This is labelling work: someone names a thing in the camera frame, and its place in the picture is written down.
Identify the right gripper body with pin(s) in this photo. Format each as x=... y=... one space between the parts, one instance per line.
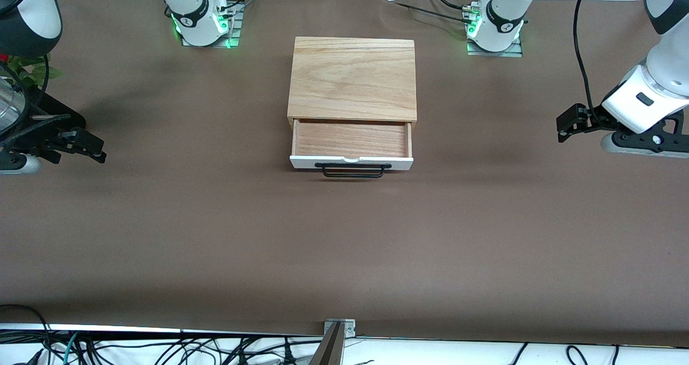
x=40 y=130

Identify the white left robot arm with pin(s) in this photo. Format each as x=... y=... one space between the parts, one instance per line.
x=670 y=58

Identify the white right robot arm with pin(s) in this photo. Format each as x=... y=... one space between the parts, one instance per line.
x=32 y=9

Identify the wooden drawer cabinet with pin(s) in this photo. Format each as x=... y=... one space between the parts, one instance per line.
x=352 y=77

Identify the black cylindrical vase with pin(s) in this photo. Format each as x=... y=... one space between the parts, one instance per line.
x=62 y=105

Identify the red roses with green leaves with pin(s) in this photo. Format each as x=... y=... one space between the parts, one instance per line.
x=29 y=73

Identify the brown table cover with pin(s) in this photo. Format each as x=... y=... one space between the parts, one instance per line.
x=344 y=246

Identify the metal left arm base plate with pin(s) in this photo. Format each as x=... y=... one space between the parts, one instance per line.
x=495 y=53

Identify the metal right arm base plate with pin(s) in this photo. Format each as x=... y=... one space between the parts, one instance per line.
x=231 y=31

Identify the metal bracket with dark post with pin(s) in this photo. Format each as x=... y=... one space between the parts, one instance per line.
x=336 y=338

